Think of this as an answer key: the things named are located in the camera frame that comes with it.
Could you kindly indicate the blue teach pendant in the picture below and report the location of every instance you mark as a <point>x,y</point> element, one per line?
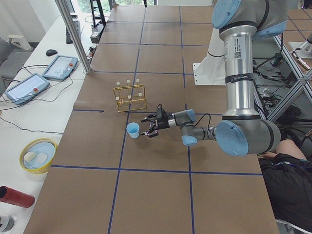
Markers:
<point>60,68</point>
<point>27,89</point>

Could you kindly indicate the red cylinder bottle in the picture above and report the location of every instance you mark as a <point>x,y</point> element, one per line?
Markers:
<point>15,197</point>

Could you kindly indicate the aluminium frame post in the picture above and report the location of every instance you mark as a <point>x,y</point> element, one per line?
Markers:
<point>65,13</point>

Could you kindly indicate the near blue teach pendant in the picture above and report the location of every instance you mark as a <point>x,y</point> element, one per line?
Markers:
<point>27,89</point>

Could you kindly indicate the person in black shorts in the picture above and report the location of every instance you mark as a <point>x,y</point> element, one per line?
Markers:
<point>288,178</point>

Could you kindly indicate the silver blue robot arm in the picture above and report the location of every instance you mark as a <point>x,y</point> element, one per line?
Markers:
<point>242,131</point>

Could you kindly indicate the black computer mouse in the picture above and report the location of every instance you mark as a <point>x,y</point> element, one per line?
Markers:
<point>51,52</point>

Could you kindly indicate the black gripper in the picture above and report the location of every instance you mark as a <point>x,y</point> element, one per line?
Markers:
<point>163,124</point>

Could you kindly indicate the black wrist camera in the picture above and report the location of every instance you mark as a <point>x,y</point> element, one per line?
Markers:
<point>160,113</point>

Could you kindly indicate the gold wire cup holder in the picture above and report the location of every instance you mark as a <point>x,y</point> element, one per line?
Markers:
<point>130,97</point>

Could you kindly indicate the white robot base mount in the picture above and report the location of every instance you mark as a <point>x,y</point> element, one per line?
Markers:
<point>211,71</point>

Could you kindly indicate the light blue plastic cup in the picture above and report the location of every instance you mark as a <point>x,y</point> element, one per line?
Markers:
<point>133,130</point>

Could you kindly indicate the far blue teach pendant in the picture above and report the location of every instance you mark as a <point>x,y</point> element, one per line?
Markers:
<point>60,68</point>

